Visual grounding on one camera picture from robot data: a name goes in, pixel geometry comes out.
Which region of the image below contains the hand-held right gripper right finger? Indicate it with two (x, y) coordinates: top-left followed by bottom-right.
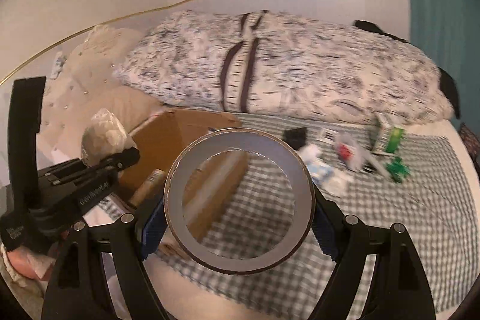
(311, 187), (437, 320)

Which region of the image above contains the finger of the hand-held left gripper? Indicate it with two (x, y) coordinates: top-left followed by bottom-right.
(88, 147), (142, 176)

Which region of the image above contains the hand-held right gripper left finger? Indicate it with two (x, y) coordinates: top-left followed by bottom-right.
(41, 199), (169, 320)

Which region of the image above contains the clear plastic bag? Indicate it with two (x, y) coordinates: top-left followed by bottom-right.
(80, 108), (139, 165)

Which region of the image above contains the grey tape roll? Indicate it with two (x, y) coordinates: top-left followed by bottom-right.
(163, 127), (314, 275)

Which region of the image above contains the brown cardboard box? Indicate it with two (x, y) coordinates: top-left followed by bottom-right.
(116, 108), (250, 242)

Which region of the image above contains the green medicine box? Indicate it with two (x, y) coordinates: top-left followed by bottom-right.
(371, 114), (407, 156)

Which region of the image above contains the cardboard tube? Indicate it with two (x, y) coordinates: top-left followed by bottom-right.
(129, 170), (166, 206)

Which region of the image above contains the blue and white packet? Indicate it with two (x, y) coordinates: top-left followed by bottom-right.
(299, 145), (332, 189)

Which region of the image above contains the green checkered bed sheet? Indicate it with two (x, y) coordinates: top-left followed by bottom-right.
(144, 113), (480, 320)

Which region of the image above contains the beige studded pillow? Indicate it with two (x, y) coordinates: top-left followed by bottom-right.
(37, 24), (166, 165)

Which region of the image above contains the red and white packet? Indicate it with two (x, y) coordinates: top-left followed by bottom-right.
(335, 134), (366, 171)

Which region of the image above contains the green toy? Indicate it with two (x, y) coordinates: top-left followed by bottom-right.
(386, 156), (410, 183)

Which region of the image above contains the white printed sachet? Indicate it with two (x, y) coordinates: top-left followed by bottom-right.
(316, 127), (339, 147)

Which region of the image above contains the small black object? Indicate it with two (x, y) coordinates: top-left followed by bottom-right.
(282, 127), (308, 151)

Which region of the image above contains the floral white pillow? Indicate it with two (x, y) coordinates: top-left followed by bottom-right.
(112, 9), (456, 126)

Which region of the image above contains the dark brown quilt strap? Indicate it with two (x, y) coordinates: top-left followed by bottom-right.
(220, 10), (269, 111)

